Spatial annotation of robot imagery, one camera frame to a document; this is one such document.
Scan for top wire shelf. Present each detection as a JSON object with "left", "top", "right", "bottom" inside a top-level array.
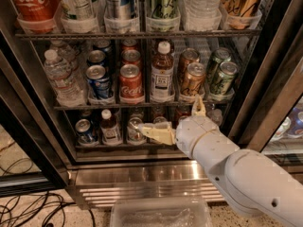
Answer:
[{"left": 14, "top": 29, "right": 260, "bottom": 41}]

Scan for large coca-cola can top shelf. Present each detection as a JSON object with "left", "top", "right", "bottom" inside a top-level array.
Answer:
[{"left": 12, "top": 0, "right": 59, "bottom": 34}]

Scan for clear water bottle middle shelf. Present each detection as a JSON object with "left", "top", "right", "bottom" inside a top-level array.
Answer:
[{"left": 44, "top": 49, "right": 86, "bottom": 107}]

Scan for brown tea bottle white cap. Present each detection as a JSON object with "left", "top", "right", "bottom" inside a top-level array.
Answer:
[{"left": 151, "top": 41, "right": 174, "bottom": 102}]

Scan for bronze can rear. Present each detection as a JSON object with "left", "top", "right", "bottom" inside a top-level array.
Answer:
[{"left": 177, "top": 48, "right": 200, "bottom": 82}]

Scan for clear plastic bin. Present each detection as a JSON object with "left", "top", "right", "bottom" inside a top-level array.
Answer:
[{"left": 110, "top": 197, "right": 213, "bottom": 227}]

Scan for blue soda can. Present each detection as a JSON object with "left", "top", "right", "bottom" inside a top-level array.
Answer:
[
  {"left": 86, "top": 65, "right": 113, "bottom": 99},
  {"left": 86, "top": 50, "right": 106, "bottom": 66}
]

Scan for middle wire shelf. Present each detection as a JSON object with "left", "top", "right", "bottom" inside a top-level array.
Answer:
[{"left": 53, "top": 100, "right": 231, "bottom": 111}]

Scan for green can front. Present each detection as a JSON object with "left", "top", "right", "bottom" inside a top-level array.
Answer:
[{"left": 210, "top": 61, "right": 239, "bottom": 95}]

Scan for wire shelf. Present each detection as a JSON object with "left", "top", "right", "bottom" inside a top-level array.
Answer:
[
  {"left": 53, "top": 100, "right": 231, "bottom": 111},
  {"left": 14, "top": 29, "right": 260, "bottom": 41}
]

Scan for bronze can bottom shelf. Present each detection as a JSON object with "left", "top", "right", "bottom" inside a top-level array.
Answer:
[{"left": 153, "top": 116, "right": 168, "bottom": 124}]

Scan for blue soda can front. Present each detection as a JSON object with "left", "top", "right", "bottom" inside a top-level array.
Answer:
[{"left": 86, "top": 65, "right": 113, "bottom": 99}]

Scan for red coca-cola can front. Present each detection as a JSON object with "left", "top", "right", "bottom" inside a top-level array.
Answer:
[{"left": 119, "top": 64, "right": 144, "bottom": 104}]

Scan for blue can bottom shelf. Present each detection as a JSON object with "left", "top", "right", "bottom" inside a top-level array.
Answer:
[{"left": 75, "top": 119, "right": 98, "bottom": 144}]

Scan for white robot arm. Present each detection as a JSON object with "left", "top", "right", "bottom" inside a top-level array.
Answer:
[{"left": 138, "top": 96, "right": 303, "bottom": 227}]

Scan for water bottle bottom shelf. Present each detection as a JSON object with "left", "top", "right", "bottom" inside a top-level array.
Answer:
[{"left": 208, "top": 109, "right": 223, "bottom": 126}]

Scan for green can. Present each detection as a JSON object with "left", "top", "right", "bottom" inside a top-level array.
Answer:
[
  {"left": 210, "top": 61, "right": 239, "bottom": 95},
  {"left": 206, "top": 47, "right": 231, "bottom": 83}
]

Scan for fridge glass door right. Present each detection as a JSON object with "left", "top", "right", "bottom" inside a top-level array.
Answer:
[{"left": 223, "top": 0, "right": 303, "bottom": 175}]

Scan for green can rear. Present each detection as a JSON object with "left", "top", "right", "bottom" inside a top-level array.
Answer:
[{"left": 206, "top": 47, "right": 231, "bottom": 83}]

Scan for silver can bottom shelf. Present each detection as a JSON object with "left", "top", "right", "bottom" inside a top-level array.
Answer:
[{"left": 127, "top": 117, "right": 146, "bottom": 145}]

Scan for black cables on floor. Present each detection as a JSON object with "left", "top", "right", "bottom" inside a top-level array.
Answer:
[{"left": 0, "top": 139, "right": 97, "bottom": 227}]

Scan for bronze can front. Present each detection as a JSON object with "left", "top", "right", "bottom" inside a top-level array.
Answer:
[{"left": 181, "top": 62, "right": 206, "bottom": 96}]

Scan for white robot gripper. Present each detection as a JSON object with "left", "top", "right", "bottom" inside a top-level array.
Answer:
[{"left": 138, "top": 95, "right": 219, "bottom": 157}]

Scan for tea bottle bottom shelf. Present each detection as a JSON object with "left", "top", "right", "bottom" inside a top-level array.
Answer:
[{"left": 100, "top": 109, "right": 122, "bottom": 146}]

